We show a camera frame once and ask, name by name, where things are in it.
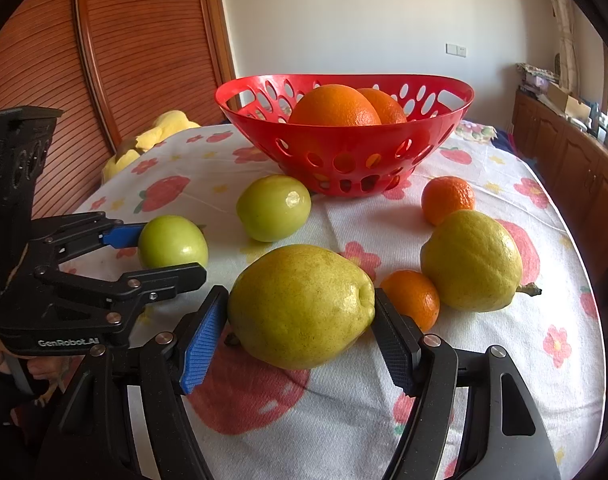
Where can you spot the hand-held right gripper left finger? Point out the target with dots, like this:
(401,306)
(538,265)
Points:
(203,345)

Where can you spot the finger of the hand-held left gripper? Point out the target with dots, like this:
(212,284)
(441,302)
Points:
(173,277)
(121,236)

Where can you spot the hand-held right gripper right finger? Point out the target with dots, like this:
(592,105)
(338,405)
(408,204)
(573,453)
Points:
(396,345)

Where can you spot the green apple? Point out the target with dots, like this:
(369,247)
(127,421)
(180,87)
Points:
(274,207)
(172,242)

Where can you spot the red perforated plastic basket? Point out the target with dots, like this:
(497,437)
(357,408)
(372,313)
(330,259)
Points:
(436,127)

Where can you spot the large orange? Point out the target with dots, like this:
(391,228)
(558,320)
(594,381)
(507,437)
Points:
(334,107)

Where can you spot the medium orange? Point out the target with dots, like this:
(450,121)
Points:
(391,107)

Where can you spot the person's left hand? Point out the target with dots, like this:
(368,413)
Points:
(43,375)

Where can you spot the small tangerine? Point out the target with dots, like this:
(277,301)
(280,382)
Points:
(411,297)
(448,200)

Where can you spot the white strawberry flower print cloth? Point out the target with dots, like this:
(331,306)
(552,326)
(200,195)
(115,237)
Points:
(484,360)

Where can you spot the yellow-green pear with stem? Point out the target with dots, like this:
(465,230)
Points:
(471,260)

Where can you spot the yellow plush toy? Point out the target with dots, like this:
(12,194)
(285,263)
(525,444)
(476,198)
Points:
(171,122)

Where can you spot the wooden slatted wardrobe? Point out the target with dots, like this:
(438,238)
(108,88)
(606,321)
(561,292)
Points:
(148,35)

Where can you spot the wooden side cabinet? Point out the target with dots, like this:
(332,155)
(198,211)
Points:
(569,160)

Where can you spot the cardboard box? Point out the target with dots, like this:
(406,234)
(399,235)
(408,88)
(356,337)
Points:
(576,107)

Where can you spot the folded floral cloth stack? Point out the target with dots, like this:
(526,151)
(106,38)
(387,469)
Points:
(534,72)

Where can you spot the pale patterned curtain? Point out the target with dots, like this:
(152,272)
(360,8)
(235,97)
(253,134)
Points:
(564,25)

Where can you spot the white wall switch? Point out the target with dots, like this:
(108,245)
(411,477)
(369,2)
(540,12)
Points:
(456,49)

